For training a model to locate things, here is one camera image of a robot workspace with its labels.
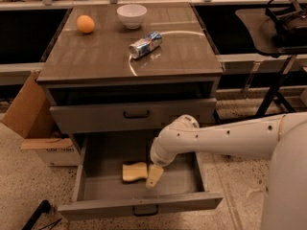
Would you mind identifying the black headset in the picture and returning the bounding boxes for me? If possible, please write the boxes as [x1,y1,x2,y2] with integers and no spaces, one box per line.
[265,0,307,47]

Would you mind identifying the open middle drawer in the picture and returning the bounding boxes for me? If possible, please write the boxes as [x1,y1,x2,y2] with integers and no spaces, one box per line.
[58,126,224,222]

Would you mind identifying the white bowl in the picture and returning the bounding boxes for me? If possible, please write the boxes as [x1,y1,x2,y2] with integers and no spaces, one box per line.
[117,4,148,29]

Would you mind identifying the black stand leg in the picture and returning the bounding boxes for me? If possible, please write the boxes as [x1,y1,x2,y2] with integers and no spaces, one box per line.
[22,199,51,230]

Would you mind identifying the crushed blue soda can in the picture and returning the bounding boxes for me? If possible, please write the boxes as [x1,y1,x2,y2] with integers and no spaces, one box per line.
[129,32,162,59]

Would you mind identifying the closed top drawer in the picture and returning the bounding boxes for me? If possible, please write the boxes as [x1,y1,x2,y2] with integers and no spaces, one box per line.
[50,98,217,133]

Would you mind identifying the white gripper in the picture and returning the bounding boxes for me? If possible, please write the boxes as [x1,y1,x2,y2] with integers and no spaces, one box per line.
[146,137,177,189]

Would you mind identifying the orange fruit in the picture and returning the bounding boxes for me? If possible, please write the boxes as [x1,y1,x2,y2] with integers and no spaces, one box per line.
[77,15,95,34]

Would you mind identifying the yellow sponge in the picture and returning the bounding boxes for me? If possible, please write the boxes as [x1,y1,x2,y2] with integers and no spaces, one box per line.
[123,162,148,182]

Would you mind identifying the grey drawer cabinet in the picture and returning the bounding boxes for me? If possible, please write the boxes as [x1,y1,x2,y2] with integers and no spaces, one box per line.
[37,3,223,148]

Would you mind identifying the black side table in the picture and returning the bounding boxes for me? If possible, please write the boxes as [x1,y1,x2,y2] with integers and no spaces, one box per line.
[236,9,306,117]

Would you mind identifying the cardboard box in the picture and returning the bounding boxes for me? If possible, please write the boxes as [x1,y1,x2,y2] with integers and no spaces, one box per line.
[2,72,80,166]

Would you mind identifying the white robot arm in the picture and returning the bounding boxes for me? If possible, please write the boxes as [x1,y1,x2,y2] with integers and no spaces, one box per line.
[151,112,307,230]

